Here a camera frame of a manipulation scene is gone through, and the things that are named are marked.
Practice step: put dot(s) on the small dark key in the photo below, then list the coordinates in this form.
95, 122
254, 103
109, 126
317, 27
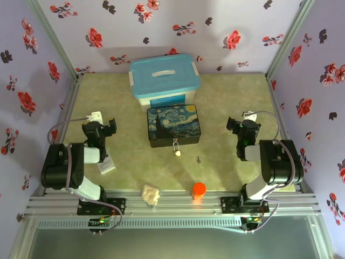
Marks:
199, 160

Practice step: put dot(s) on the starry night painted box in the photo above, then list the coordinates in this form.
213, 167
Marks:
173, 122

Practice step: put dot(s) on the small brass padlock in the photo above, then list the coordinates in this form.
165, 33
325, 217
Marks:
176, 149

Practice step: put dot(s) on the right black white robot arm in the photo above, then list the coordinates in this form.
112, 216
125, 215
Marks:
280, 162

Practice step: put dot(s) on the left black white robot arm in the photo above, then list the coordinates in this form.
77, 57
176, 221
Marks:
60, 167

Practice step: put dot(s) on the white paper packet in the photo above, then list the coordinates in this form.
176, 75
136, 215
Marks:
107, 166

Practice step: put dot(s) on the blue-lidded plastic storage box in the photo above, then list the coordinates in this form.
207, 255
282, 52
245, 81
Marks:
164, 76

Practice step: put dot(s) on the orange plastic bottle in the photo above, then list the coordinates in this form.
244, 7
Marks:
199, 190

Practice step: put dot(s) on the crumpled beige paper ball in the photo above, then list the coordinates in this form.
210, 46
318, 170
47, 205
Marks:
150, 194

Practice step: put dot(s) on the right green circuit board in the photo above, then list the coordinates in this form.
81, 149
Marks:
254, 219

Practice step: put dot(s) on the green circuit board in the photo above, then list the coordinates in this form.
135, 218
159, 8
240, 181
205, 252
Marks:
101, 221
254, 219

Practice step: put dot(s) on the left green circuit board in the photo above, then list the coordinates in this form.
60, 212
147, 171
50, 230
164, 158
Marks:
101, 221

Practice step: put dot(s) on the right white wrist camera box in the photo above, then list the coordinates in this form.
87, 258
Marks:
250, 115

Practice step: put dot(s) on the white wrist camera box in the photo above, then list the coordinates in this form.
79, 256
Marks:
250, 115
95, 116

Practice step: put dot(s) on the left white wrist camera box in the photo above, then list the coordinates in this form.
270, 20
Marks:
95, 116

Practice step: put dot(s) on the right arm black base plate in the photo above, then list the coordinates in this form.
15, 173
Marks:
229, 205

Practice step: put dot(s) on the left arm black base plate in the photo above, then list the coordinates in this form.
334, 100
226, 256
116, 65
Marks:
118, 206

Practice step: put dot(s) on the aluminium frame rail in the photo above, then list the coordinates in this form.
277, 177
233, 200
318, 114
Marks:
175, 207

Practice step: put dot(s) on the aluminium frame post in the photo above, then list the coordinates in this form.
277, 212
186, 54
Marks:
289, 37
54, 37

